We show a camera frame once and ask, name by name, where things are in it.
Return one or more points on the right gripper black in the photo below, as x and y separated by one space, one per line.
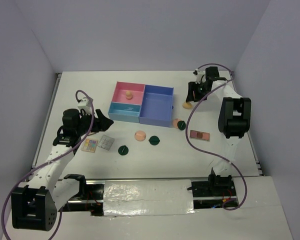
193 87

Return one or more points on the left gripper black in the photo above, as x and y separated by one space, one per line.
101 124

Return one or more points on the orange teardrop sponge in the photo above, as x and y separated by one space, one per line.
187 105

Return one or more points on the green puff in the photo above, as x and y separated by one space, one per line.
181 125
123 150
154 140

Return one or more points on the peach round puff with ribbon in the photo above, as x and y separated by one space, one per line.
175 122

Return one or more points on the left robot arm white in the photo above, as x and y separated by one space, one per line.
35 206

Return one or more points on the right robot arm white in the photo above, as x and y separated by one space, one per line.
235 112

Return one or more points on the light blue plastic bin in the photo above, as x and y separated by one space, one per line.
124 112

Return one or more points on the silver eyeshadow palette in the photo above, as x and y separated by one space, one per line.
106 142

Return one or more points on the colourful eyeshadow palette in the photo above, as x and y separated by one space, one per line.
89 145

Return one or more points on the purple plastic bin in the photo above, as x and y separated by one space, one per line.
157 105

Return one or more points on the three-colour blush palette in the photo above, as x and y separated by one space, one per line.
199 135

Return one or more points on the pink plastic bin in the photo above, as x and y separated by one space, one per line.
137 90

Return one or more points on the silver foil tape sheet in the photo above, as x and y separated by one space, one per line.
147 198

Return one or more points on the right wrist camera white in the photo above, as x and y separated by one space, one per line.
200 76

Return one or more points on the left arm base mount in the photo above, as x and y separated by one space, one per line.
89 197

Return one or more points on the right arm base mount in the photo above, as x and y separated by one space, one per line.
215 192

